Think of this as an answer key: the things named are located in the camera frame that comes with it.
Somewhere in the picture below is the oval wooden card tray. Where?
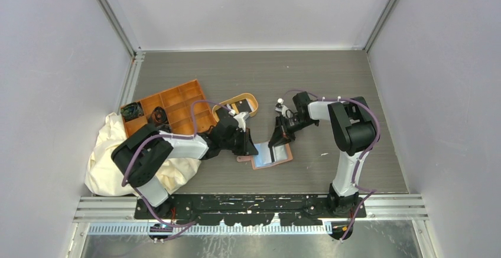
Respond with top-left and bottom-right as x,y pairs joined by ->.
212,93 -> 259,122

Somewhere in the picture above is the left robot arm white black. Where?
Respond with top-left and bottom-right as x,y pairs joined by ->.
111,113 -> 259,218

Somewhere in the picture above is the orange compartment tray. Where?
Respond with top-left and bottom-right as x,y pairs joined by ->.
122,79 -> 216,136

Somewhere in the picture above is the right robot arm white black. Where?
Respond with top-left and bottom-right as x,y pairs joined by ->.
268,90 -> 380,217

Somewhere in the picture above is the dark rolled belt middle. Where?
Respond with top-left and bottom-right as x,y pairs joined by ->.
148,106 -> 170,128

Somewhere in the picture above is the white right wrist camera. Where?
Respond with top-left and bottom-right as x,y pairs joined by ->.
275,98 -> 294,118

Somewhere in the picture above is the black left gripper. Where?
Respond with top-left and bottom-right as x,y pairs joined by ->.
220,127 -> 258,155

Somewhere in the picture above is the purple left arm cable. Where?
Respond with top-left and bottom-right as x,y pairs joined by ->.
121,99 -> 236,241

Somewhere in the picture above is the dark rolled belt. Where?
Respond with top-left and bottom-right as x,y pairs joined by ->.
148,106 -> 170,128
120,102 -> 144,122

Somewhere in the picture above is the cream cloth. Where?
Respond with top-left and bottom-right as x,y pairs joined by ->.
84,112 -> 201,197

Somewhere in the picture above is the dark rolled belt upper left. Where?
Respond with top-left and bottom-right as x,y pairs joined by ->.
120,102 -> 144,122

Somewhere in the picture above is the black mounting base plate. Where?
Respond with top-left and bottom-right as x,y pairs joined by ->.
154,194 -> 366,227

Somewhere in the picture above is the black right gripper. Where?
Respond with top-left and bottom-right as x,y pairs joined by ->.
268,114 -> 317,149

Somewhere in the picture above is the black card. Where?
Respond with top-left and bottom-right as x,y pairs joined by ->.
235,99 -> 252,113

